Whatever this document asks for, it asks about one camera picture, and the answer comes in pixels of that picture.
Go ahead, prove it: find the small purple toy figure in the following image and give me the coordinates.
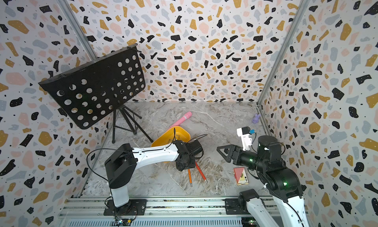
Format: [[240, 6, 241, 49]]
[[252, 114, 261, 124]]

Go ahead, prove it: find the red pink card box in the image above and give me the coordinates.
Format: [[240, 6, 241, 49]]
[[233, 167, 249, 185]]

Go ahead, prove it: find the orange hex key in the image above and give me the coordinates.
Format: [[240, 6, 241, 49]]
[[188, 169, 193, 187]]

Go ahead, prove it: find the yellow plastic storage box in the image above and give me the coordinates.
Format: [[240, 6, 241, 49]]
[[152, 126, 191, 147]]

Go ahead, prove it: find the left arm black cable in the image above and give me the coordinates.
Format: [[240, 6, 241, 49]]
[[86, 127, 208, 195]]

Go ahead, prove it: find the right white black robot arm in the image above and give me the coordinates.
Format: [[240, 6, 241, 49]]
[[217, 135, 309, 227]]

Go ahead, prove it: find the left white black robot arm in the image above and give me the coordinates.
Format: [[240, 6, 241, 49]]
[[104, 140, 204, 208]]

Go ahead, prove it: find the pink cylindrical flashlight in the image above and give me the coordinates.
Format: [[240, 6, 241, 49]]
[[169, 111, 192, 128]]

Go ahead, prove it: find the black perforated music stand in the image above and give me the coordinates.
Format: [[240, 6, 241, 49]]
[[39, 44, 146, 134]]

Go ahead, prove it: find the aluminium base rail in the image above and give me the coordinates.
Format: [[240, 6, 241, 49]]
[[57, 195, 311, 227]]

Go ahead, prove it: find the red hex key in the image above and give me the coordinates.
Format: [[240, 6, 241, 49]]
[[195, 162, 208, 183]]

